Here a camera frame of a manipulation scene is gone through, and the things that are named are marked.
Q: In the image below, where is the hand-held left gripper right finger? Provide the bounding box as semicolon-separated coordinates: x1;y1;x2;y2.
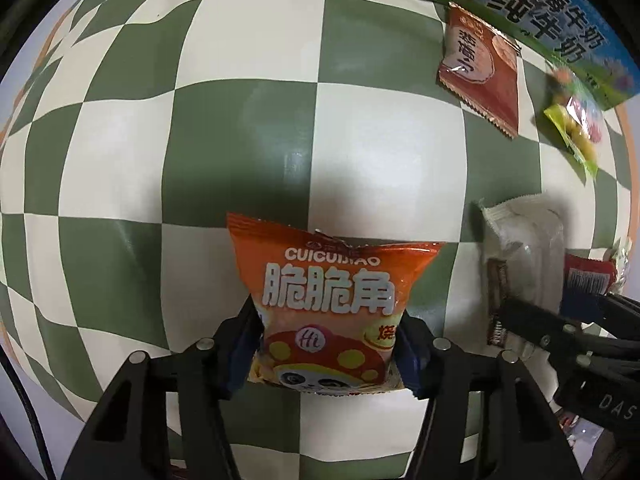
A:
394;311;583;480

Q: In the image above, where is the green white checkered mat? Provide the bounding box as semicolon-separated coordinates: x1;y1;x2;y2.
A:
0;0;640;480

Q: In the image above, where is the brown snack packet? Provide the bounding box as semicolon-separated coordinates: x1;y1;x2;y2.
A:
438;1;523;139

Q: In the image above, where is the plain white snack packet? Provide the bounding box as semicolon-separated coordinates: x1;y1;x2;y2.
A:
479;192;568;348

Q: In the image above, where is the printed cardboard box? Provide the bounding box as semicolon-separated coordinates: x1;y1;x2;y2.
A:
342;0;640;112

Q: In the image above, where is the colourful candy ball bag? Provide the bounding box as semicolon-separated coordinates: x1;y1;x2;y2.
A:
544;67;608;181

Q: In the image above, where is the red snack packet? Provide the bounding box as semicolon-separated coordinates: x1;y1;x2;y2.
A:
562;254;618;295

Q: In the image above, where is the black cable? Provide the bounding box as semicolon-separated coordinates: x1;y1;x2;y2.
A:
0;345;57;480

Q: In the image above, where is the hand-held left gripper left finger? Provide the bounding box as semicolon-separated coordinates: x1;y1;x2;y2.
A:
62;300;266;480

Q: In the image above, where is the small orange panda snack packet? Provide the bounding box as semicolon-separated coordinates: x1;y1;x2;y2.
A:
226;212;447;396

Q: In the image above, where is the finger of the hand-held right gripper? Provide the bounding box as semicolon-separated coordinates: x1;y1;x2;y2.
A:
561;280;640;351
500;299;601;376

